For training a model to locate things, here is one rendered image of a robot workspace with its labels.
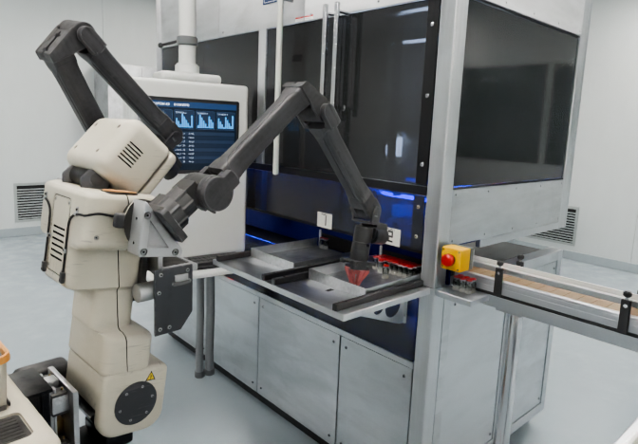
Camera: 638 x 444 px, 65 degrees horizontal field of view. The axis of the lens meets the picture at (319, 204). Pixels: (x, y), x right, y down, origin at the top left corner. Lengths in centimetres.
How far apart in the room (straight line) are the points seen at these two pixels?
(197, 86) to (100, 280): 116
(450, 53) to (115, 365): 125
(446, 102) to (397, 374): 95
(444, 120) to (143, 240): 98
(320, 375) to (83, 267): 127
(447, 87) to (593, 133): 476
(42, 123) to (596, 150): 621
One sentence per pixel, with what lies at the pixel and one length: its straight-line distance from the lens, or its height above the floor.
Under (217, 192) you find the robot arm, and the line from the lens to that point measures 111.
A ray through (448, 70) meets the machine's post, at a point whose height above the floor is 157.
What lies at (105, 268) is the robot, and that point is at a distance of 123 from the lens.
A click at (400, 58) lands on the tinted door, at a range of 178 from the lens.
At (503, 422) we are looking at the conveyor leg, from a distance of 190.
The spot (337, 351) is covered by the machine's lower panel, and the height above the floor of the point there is 51.
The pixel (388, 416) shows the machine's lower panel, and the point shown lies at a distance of 200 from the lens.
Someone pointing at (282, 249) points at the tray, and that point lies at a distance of 206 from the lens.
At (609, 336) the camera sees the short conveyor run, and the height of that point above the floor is 86.
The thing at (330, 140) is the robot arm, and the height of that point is 135.
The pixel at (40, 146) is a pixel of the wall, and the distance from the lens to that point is 666.
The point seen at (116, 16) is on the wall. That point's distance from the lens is 702.
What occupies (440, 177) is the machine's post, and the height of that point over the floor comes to 124.
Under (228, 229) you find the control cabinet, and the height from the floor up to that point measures 92.
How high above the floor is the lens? 139
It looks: 9 degrees down
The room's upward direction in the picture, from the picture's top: 2 degrees clockwise
